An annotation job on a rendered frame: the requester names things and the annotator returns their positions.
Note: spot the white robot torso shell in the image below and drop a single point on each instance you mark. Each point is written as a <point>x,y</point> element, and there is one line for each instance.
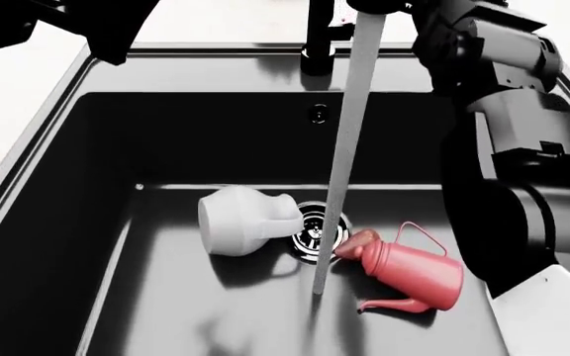
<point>547,319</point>

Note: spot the chrome sink drain strainer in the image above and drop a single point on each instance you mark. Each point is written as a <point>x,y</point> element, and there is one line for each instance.
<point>310,230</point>

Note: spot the pink metal teapot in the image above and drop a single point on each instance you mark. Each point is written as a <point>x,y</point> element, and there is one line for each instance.
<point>418,270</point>

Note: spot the white ceramic jug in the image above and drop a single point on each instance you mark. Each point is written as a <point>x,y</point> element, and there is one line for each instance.
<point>238,222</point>

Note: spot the black kitchen sink basin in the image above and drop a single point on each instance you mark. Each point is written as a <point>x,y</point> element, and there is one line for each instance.
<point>166,148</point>

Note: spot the black sink faucet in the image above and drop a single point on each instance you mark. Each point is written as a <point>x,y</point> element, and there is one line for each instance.
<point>317,37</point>

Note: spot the running water stream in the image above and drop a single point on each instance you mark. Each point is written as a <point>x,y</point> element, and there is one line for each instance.
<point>351,111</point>

